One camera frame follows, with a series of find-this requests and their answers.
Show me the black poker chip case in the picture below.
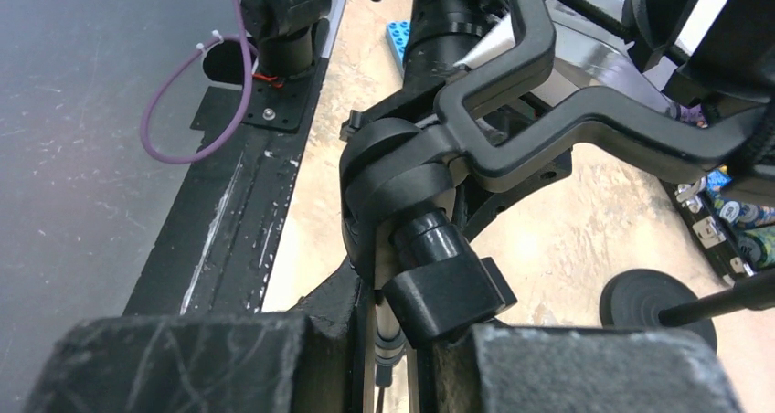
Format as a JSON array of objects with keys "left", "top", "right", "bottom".
[{"left": 661, "top": 166, "right": 774, "bottom": 285}]

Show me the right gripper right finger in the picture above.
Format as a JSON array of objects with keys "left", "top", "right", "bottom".
[{"left": 423, "top": 323, "right": 743, "bottom": 412}]

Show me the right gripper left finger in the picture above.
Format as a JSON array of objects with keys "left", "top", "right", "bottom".
[{"left": 25, "top": 265, "right": 369, "bottom": 412}]

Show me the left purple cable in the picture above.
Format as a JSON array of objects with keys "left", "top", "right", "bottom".
[{"left": 139, "top": 0, "right": 260, "bottom": 166}]

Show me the black clip round base stand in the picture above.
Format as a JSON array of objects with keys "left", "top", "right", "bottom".
[{"left": 599, "top": 269, "right": 774, "bottom": 351}]

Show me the blue building baseplate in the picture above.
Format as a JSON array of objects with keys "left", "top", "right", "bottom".
[{"left": 386, "top": 20, "right": 410, "bottom": 77}]

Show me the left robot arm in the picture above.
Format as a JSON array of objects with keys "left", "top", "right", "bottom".
[{"left": 236, "top": 0, "right": 553, "bottom": 104}]

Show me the black tripod shock mount stand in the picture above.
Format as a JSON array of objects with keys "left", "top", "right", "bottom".
[{"left": 339, "top": 0, "right": 774, "bottom": 349}]

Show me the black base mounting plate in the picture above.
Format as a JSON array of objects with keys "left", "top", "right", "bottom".
[{"left": 125, "top": 20, "right": 336, "bottom": 315}]

